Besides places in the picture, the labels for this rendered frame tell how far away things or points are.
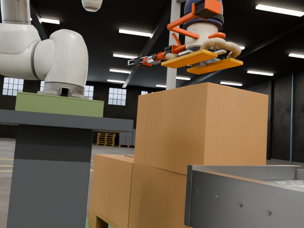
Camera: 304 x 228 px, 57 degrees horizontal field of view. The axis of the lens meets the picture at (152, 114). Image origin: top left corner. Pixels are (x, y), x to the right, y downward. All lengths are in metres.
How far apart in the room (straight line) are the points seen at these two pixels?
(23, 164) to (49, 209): 0.17
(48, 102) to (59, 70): 0.14
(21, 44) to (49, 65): 0.13
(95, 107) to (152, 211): 0.70
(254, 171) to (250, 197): 0.42
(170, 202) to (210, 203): 0.44
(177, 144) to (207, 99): 0.27
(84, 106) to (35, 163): 0.25
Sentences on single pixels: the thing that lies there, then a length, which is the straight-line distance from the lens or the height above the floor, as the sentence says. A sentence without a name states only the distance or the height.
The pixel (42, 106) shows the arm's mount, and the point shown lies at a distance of 1.02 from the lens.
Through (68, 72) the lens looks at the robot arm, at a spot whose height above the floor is 0.92.
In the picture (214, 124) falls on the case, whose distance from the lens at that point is 1.21.
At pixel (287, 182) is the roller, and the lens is 1.37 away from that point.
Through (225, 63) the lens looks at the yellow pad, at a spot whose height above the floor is 1.11.
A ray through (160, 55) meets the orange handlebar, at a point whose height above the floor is 1.23.
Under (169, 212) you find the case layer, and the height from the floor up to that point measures 0.36.
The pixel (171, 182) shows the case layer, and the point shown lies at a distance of 1.36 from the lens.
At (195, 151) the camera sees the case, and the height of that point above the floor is 0.65.
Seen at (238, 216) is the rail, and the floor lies 0.49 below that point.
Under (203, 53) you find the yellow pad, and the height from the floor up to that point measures 1.11.
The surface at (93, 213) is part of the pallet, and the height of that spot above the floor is 0.12.
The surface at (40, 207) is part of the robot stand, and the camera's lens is 1.06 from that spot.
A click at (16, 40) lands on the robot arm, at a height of 1.02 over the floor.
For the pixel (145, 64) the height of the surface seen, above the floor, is 1.21.
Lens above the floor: 0.70
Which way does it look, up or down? 5 degrees up
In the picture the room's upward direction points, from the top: 4 degrees clockwise
